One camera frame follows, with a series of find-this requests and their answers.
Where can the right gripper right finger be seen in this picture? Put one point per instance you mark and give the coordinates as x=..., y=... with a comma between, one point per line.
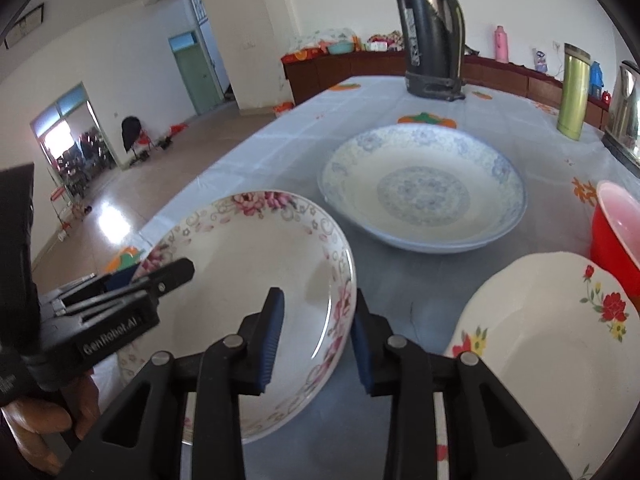
x=489, y=435

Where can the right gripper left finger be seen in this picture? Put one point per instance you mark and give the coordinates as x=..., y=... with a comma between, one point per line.
x=140, y=434

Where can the red flower white plate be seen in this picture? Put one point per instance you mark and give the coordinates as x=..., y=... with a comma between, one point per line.
x=563, y=337

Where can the pink floral rim plate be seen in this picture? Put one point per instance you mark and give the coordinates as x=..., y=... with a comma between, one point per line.
x=241, y=246

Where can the red pink plastic bowl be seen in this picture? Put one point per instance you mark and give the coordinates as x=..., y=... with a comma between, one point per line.
x=615, y=236

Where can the person's left hand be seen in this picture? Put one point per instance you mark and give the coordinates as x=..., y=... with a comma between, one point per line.
x=30, y=420

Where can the black chair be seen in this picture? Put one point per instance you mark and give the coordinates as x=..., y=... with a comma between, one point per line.
x=132, y=132

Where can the blue patterned white plate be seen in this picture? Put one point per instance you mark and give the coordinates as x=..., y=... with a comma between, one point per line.
x=424, y=188

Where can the green door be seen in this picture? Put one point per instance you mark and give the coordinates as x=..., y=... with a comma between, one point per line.
x=196, y=74

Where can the stainless steel electric kettle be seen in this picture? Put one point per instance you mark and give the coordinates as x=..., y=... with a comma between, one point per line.
x=622, y=131

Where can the dark red wooden sideboard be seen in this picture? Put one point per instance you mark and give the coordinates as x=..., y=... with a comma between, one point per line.
x=309, y=77

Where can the pink thermos bottle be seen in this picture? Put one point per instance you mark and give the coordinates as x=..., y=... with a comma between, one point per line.
x=501, y=45

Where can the green thermos tumbler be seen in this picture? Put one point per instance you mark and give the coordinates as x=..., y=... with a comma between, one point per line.
x=574, y=99

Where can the black steel thermos jug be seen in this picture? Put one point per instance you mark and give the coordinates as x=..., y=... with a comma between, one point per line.
x=434, y=42

